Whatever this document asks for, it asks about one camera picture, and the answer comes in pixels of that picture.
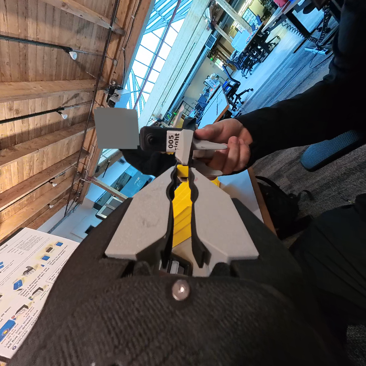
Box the ceiling mounted camera unit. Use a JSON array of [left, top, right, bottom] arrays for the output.
[[107, 82, 130, 108]]

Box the person's right forearm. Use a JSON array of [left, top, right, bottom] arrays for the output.
[[235, 0, 366, 169]]

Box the blue chair seat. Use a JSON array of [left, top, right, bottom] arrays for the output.
[[300, 130, 366, 172]]

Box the long white work table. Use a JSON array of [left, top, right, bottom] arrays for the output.
[[200, 86, 230, 126]]

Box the black backpack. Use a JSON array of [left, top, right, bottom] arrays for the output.
[[254, 176, 313, 241]]

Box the yellow plastic bin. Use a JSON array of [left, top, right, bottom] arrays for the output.
[[172, 164, 221, 249]]

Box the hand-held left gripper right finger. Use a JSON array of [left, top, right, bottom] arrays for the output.
[[188, 168, 259, 270]]

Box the person's right hand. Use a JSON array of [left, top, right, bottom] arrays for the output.
[[194, 118, 254, 176]]

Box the black office chair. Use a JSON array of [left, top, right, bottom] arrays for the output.
[[222, 64, 254, 112]]

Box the person's dark clothing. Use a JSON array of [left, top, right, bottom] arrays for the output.
[[287, 194, 366, 366]]

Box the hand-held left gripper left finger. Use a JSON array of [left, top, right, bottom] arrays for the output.
[[105, 167, 176, 269]]

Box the illustrated instruction poster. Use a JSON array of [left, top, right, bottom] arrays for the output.
[[0, 227, 80, 360]]

